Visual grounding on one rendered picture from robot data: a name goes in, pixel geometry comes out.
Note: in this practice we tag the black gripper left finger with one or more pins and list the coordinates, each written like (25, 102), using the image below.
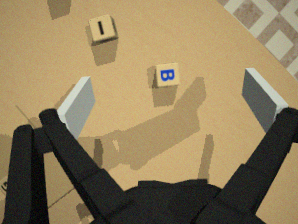
(26, 197)

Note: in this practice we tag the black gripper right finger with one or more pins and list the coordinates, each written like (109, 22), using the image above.
(252, 180)

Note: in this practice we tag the tan letter block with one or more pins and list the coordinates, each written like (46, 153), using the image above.
(103, 29)
(167, 74)
(3, 184)

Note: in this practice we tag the tan flat mat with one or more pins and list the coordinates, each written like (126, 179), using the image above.
(57, 182)

